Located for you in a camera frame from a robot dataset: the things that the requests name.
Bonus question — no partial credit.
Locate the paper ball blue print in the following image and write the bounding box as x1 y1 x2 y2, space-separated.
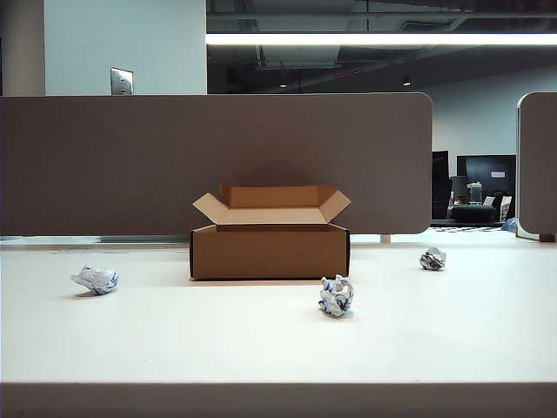
70 265 120 297
318 273 355 319

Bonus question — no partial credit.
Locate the paper ball dark print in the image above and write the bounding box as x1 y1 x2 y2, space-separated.
419 246 448 272

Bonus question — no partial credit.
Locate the open brown cardboard box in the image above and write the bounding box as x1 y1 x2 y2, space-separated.
189 182 352 281

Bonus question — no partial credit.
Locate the wide grey desk divider panel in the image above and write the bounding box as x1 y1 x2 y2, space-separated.
0 91 434 237

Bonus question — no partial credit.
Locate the black upright background panel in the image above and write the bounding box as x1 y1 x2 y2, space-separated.
432 150 454 219

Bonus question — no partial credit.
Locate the grey foreground ledge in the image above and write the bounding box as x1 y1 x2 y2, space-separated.
0 381 557 418

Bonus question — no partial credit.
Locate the long white ceiling light strip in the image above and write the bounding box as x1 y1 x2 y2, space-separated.
205 32 557 46

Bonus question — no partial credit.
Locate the black round background sofa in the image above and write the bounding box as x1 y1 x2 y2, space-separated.
449 204 498 223

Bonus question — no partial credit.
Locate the narrow grey desk divider panel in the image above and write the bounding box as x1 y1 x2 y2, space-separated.
515 91 557 240

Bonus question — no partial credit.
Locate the metal wall switch plate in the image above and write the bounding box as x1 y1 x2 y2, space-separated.
110 66 135 96

